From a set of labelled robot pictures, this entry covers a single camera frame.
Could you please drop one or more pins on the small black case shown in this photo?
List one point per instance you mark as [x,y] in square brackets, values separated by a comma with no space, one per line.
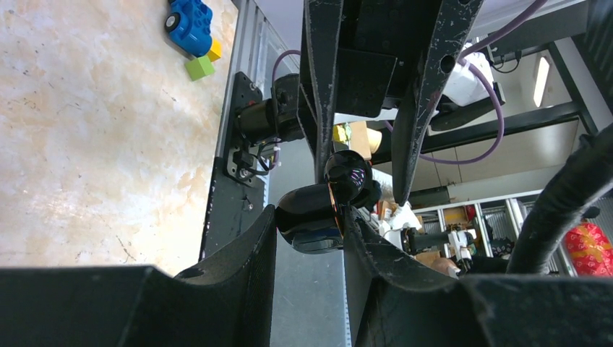
[311,219]

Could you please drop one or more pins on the green cube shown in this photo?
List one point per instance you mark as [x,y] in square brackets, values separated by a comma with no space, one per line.
[199,67]

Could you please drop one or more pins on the yellow cube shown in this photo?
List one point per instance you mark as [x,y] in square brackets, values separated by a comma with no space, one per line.
[215,52]

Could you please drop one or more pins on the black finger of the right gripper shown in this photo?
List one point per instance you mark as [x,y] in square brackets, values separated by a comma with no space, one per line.
[447,36]
[320,39]

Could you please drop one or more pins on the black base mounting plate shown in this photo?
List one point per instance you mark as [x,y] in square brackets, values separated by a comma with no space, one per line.
[233,202]

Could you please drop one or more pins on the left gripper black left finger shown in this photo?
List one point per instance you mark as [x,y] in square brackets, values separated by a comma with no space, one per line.
[224,300]

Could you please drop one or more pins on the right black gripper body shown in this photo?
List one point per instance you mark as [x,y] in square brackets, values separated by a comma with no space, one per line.
[381,45]

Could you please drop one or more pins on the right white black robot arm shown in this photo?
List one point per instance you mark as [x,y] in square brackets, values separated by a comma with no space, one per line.
[281,116]

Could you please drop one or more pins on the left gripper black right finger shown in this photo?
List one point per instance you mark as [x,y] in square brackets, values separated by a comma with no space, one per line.
[394,300]

